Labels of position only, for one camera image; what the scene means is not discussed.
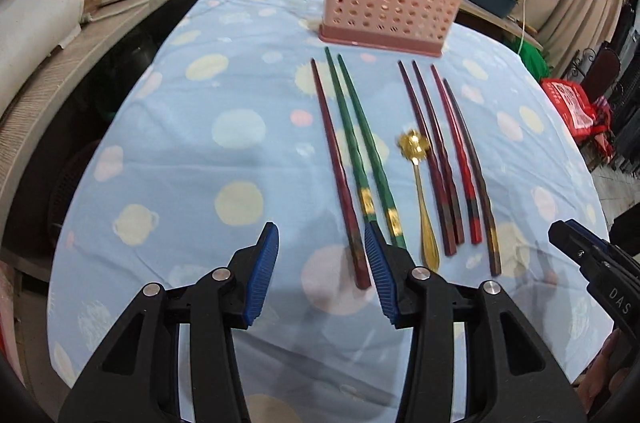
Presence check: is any green chopstick gold band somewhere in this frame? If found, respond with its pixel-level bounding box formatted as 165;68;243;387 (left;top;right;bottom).
324;46;383;234
337;54;407;250

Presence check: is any green cloth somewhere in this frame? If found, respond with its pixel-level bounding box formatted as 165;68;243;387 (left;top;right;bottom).
517;36;551;74

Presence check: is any bright red chopstick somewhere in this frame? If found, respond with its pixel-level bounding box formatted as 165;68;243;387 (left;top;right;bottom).
430;64;483;246

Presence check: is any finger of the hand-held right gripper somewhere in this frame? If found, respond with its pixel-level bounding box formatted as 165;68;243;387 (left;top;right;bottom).
548;222;635;330
565;219;640;286

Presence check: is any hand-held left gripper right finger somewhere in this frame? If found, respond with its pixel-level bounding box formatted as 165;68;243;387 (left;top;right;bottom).
364;222;587;423

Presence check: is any dark metal chair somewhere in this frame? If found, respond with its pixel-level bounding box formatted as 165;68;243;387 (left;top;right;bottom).
570;43;623;104

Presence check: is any white plastic basin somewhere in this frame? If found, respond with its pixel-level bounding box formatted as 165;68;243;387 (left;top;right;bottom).
0;0;88;119

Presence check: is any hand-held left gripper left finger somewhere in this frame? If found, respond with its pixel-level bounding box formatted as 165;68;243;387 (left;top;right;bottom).
57;222;280;423

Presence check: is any white power cable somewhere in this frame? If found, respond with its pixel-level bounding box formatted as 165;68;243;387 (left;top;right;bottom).
515;0;532;54

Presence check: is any dark brown chopstick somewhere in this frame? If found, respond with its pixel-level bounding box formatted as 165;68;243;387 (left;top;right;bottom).
443;78;502;277

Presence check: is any gold flower spoon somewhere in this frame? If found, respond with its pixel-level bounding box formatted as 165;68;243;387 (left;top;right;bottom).
397;129;442;274

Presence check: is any person's right hand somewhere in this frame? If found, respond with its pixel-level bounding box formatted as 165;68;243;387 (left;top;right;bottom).
587;333;632;411

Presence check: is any red plastic bag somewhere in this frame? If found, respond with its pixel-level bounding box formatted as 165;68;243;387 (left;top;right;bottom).
540;77;613;139

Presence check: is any blue planet print tablecloth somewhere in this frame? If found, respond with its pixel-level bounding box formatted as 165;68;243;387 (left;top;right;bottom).
47;0;613;423

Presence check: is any dark red chopstick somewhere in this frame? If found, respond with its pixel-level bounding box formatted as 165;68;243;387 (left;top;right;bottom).
397;60;458;257
411;60;466;246
310;58;372;290

